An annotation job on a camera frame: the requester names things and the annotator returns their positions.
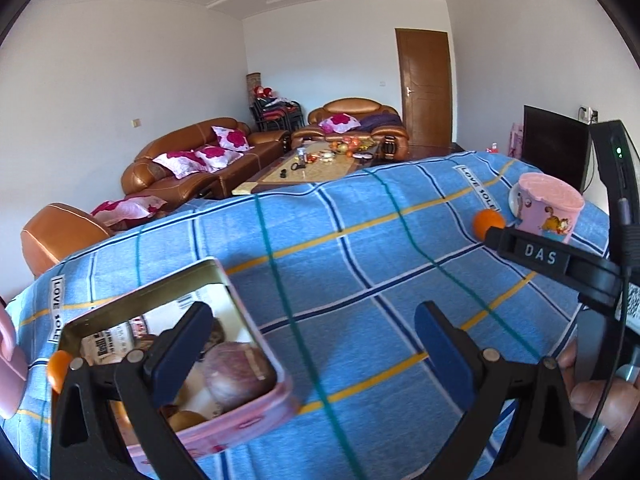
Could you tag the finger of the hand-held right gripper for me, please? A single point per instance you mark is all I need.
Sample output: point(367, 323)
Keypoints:
point(494, 237)

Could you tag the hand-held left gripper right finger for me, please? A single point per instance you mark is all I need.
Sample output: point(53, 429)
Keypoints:
point(440, 350)

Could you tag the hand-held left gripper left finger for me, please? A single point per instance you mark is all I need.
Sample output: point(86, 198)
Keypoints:
point(185, 350)

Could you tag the large orange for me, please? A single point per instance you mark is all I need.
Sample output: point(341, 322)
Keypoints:
point(487, 220)

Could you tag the brown dried fruit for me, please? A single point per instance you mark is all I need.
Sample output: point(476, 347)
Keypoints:
point(218, 335)

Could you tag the purple-brown round fruit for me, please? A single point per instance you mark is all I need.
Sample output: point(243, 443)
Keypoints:
point(235, 375)

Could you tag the yellow-brown round fruit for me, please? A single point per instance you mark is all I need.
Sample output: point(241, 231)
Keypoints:
point(189, 420)

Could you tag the pink tin box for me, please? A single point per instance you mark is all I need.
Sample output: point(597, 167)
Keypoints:
point(240, 427)

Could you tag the small orange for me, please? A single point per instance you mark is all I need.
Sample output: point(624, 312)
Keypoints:
point(57, 372)

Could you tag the person's right hand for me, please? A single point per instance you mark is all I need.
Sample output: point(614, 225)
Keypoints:
point(585, 397)

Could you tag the pink cartoon cup with lid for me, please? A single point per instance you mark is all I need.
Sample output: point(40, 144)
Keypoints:
point(550, 210)

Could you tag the printed paper packet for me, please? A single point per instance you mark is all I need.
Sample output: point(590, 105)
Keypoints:
point(107, 345)

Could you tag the black television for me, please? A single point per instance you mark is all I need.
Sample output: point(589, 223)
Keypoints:
point(555, 145)

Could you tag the blue plaid blanket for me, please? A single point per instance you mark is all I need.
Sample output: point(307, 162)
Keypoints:
point(350, 270)

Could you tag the pink flowered pillow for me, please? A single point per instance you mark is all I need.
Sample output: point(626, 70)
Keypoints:
point(180, 162)
point(340, 122)
point(217, 156)
point(125, 207)
point(231, 137)

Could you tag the purple cloth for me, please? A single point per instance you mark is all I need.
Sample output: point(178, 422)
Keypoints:
point(382, 121)

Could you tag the brown wooden door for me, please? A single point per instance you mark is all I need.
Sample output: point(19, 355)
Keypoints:
point(424, 85)

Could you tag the orange and red fruit pile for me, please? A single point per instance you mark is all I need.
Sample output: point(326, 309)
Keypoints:
point(347, 146)

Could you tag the pink plastic object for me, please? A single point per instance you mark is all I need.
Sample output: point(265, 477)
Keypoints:
point(12, 370)

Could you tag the long brown leather sofa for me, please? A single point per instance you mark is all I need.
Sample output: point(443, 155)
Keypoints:
point(145, 172)

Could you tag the wooden coffee table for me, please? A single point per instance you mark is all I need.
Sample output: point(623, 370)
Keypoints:
point(310, 175)

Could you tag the brown leather armchair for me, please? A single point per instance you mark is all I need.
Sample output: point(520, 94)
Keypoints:
point(350, 106)

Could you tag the stacked black chairs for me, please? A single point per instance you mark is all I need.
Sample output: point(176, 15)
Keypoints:
point(277, 115)

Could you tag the red plush toy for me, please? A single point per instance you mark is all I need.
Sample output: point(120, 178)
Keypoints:
point(262, 91)

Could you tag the tall patterned cylinder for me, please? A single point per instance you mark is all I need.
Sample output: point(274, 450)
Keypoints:
point(253, 85)

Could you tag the wall socket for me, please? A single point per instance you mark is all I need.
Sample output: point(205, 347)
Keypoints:
point(589, 113)

